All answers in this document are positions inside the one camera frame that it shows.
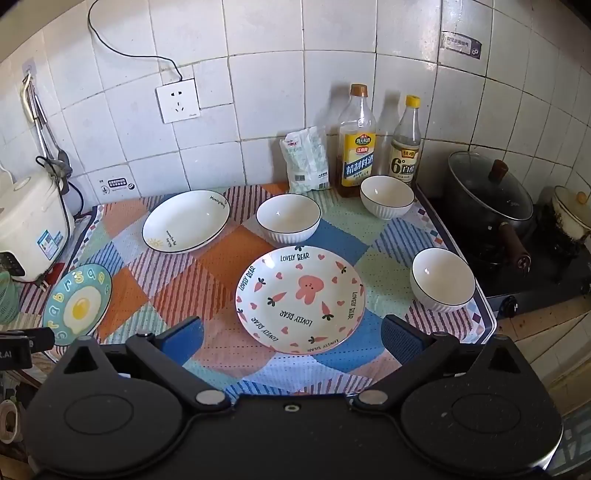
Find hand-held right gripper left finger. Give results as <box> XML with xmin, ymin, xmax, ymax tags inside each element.
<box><xmin>60</xmin><ymin>316</ymin><xmax>232</xmax><ymax>413</ymax></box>

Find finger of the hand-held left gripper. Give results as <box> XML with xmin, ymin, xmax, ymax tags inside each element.
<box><xmin>0</xmin><ymin>329</ymin><xmax>57</xmax><ymax>350</ymax></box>

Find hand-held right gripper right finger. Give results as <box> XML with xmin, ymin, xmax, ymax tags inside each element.
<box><xmin>353</xmin><ymin>315</ymin><xmax>532</xmax><ymax>413</ymax></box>

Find white ribbed bowl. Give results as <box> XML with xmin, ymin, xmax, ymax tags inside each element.
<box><xmin>256</xmin><ymin>194</ymin><xmax>322</xmax><ymax>245</ymax></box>
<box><xmin>410</xmin><ymin>248</ymin><xmax>476</xmax><ymax>315</ymax></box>
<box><xmin>359</xmin><ymin>176</ymin><xmax>415</xmax><ymax>220</ymax></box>

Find teal fried egg print plate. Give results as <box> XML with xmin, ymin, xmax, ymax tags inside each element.
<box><xmin>43</xmin><ymin>263</ymin><xmax>113</xmax><ymax>347</ymax></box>

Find green plastic basket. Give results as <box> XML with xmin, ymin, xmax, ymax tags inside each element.
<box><xmin>0</xmin><ymin>270</ymin><xmax>25</xmax><ymax>325</ymax></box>

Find colourful patchwork table cloth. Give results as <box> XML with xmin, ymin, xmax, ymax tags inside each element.
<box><xmin>21</xmin><ymin>181</ymin><xmax>498</xmax><ymax>398</ymax></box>

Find pink rabbit print plate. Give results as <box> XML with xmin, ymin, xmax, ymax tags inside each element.
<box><xmin>235</xmin><ymin>246</ymin><xmax>366</xmax><ymax>356</ymax></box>

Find white plate with sun print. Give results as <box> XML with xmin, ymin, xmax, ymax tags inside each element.
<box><xmin>141</xmin><ymin>190</ymin><xmax>230</xmax><ymax>254</ymax></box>

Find white rice cooker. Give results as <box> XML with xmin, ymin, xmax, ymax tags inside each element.
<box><xmin>0</xmin><ymin>161</ymin><xmax>75</xmax><ymax>283</ymax></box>

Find black gas stove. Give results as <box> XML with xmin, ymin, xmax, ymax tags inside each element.
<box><xmin>416</xmin><ymin>184</ymin><xmax>591</xmax><ymax>315</ymax></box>

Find glass pot lid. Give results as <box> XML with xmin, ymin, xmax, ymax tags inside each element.
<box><xmin>446</xmin><ymin>150</ymin><xmax>536</xmax><ymax>228</ymax></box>

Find clear vinegar bottle yellow cap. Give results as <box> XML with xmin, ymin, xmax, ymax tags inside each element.
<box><xmin>390</xmin><ymin>95</ymin><xmax>422</xmax><ymax>185</ymax></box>

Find cooking wine bottle yellow label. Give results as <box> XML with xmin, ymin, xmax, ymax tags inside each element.
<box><xmin>338</xmin><ymin>83</ymin><xmax>377</xmax><ymax>198</ymax></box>

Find white green salt bag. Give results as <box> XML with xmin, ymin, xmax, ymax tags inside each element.
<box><xmin>279</xmin><ymin>126</ymin><xmax>331</xmax><ymax>193</ymax></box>

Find cream enamel pot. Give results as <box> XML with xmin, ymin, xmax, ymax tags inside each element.
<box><xmin>551</xmin><ymin>185</ymin><xmax>591</xmax><ymax>241</ymax></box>

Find hanging metal tongs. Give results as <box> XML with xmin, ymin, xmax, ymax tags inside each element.
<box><xmin>20</xmin><ymin>71</ymin><xmax>71</xmax><ymax>185</ymax></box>

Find black rice cooker cord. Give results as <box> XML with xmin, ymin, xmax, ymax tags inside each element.
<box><xmin>36</xmin><ymin>156</ymin><xmax>85</xmax><ymax>217</ymax></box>

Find black pot with wooden handle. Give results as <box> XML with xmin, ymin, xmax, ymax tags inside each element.
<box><xmin>445</xmin><ymin>185</ymin><xmax>539</xmax><ymax>273</ymax></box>

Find small white wall label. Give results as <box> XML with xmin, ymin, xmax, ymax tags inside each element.
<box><xmin>99</xmin><ymin>176</ymin><xmax>137</xmax><ymax>191</ymax></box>

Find white wall socket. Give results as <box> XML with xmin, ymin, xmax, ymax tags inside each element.
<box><xmin>156</xmin><ymin>78</ymin><xmax>202</xmax><ymax>124</ymax></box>

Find grey wall sticker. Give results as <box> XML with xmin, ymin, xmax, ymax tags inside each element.
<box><xmin>438</xmin><ymin>31</ymin><xmax>482</xmax><ymax>64</ymax></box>

